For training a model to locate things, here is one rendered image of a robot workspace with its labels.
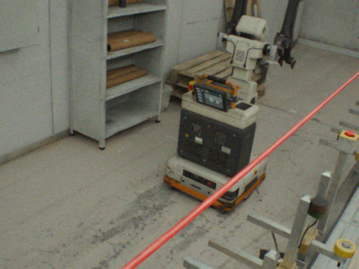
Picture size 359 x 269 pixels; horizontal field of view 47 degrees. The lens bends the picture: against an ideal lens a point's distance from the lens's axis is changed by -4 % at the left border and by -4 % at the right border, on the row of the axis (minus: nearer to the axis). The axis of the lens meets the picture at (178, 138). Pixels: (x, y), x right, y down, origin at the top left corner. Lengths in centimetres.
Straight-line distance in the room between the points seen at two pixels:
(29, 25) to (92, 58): 69
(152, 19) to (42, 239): 247
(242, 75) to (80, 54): 146
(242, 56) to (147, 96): 168
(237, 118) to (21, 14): 173
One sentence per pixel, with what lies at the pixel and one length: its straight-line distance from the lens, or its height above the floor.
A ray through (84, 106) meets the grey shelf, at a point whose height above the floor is 37.
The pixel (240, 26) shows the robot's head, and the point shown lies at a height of 131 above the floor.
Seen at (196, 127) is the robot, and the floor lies 59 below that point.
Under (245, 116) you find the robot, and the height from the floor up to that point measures 80.
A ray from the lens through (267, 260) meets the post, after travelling 128.
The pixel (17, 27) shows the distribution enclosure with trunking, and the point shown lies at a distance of 329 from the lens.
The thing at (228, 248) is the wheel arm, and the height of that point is 86.
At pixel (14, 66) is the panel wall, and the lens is 364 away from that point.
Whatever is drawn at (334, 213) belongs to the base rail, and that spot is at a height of 70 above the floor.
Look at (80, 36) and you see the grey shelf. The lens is 381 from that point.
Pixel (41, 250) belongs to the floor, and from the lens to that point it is 289.
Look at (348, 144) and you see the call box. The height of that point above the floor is 119.
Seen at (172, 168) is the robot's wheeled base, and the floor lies 22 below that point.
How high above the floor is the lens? 191
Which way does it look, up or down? 26 degrees down
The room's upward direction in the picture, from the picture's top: 6 degrees clockwise
